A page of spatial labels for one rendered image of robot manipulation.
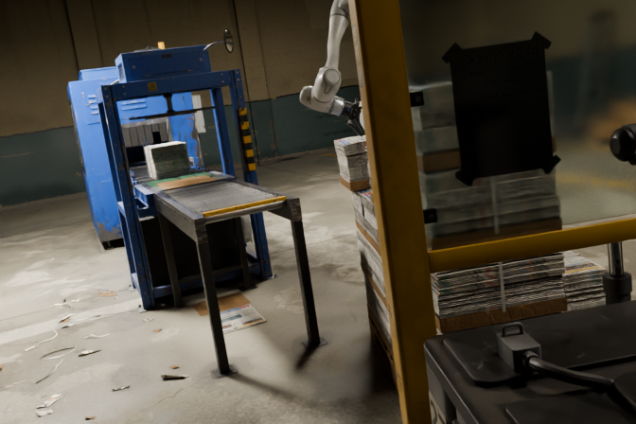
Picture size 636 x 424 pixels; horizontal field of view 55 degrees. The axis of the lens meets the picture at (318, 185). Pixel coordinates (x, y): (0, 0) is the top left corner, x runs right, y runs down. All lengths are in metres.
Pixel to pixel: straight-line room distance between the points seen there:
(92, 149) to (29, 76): 5.31
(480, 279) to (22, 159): 10.46
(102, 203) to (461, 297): 5.21
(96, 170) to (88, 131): 0.41
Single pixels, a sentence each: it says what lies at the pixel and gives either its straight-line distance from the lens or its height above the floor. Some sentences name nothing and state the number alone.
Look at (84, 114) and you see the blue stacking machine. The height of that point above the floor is 1.41.
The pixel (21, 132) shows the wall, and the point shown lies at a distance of 11.69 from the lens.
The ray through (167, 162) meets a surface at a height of 0.92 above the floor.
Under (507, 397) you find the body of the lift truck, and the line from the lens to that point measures 1.10.
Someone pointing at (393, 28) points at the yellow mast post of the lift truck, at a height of 1.42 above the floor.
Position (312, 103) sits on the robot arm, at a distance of 2.88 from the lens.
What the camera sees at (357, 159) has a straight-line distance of 2.84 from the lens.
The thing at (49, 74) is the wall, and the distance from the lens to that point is 11.72.
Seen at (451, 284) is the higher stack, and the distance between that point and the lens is 1.74.
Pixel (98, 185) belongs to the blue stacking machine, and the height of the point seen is 0.69.
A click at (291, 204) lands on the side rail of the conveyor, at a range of 3.09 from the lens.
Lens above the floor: 1.32
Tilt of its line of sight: 9 degrees down
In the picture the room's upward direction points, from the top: 8 degrees counter-clockwise
